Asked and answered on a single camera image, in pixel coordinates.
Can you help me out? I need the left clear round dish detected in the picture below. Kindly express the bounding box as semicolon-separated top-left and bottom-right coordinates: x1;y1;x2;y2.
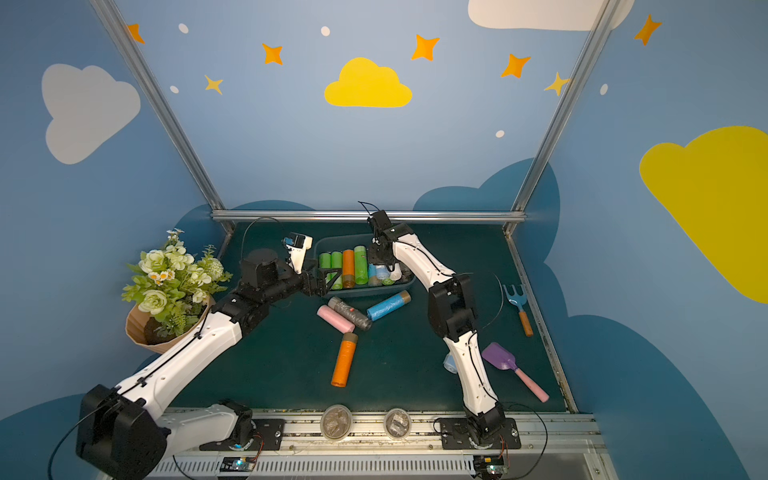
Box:
320;404;353;441

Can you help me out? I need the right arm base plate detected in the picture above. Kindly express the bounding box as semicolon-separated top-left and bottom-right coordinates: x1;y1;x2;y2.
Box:
433;417;521;450

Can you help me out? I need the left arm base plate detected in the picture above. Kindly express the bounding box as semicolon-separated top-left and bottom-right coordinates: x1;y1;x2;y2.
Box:
198;418;285;452

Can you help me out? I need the teal plastic storage box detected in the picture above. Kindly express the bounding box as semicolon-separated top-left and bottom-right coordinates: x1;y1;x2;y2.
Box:
309;233;415;299

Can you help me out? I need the right clear round dish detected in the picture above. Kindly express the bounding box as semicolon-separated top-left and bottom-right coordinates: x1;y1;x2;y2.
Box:
383;408;412;440

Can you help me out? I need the dark grey bag roll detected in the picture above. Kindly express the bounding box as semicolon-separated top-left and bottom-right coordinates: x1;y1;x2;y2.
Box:
328;296;373;331

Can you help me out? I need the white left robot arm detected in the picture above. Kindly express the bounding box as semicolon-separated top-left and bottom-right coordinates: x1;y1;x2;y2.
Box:
75;249;339;479

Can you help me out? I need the clear round dish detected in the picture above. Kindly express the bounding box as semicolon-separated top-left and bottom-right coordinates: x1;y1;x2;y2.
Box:
320;404;353;441
383;408;412;440

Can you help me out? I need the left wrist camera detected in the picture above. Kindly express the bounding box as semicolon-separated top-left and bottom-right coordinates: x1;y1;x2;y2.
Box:
282;233;313;274

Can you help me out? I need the blue bag roll gold end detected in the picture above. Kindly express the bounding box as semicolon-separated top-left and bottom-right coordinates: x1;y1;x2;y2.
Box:
368;264;382;287

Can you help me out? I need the orange bag roll gold end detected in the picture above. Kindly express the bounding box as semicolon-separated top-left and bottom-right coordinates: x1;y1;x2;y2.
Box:
341;250;356;289

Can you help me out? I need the artificial flower bouquet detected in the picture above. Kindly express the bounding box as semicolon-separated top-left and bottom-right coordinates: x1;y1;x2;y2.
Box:
122;228;232;341

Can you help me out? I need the pink bag roll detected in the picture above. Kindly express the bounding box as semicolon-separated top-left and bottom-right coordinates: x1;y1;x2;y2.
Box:
317;305;355;334

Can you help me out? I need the light green bag roll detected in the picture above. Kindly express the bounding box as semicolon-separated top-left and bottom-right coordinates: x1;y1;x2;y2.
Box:
331;251;343;290

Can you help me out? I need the beige flower pot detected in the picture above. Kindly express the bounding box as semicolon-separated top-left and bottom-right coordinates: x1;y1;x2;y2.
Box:
125;296;213;354

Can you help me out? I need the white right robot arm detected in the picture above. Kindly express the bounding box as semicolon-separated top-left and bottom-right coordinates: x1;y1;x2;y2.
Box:
367;210;506;447

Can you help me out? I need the green bag roll red label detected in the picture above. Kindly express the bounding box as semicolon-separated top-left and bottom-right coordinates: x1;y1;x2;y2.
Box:
353;245;368;285

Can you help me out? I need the blue garden fork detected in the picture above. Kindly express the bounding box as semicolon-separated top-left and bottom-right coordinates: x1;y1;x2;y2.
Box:
502;285;534;337

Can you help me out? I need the metal rail frame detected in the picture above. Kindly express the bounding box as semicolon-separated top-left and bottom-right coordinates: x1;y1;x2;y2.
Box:
143;411;618;479

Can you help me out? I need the purple object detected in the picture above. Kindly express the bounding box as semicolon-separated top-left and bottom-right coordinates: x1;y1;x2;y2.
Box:
481;342;550;403

